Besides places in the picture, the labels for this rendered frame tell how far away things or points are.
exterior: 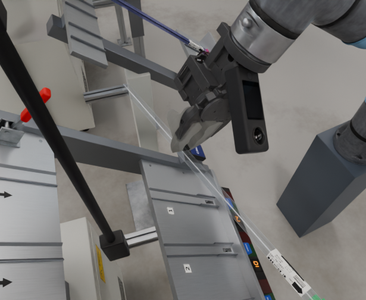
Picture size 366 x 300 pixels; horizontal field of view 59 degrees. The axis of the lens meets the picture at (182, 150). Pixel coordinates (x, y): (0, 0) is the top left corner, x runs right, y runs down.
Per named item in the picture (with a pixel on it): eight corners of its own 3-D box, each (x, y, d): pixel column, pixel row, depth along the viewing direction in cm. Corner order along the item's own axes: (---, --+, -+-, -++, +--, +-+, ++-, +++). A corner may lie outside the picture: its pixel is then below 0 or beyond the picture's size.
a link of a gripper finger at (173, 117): (162, 130, 56) (191, 93, 51) (177, 157, 54) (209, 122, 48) (148, 130, 54) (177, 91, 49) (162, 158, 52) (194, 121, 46)
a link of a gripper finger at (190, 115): (188, 131, 52) (221, 93, 47) (193, 139, 51) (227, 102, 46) (166, 131, 49) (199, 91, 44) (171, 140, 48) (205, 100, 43)
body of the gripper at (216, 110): (204, 86, 54) (249, 27, 46) (229, 125, 51) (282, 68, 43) (169, 84, 49) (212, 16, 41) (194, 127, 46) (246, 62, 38)
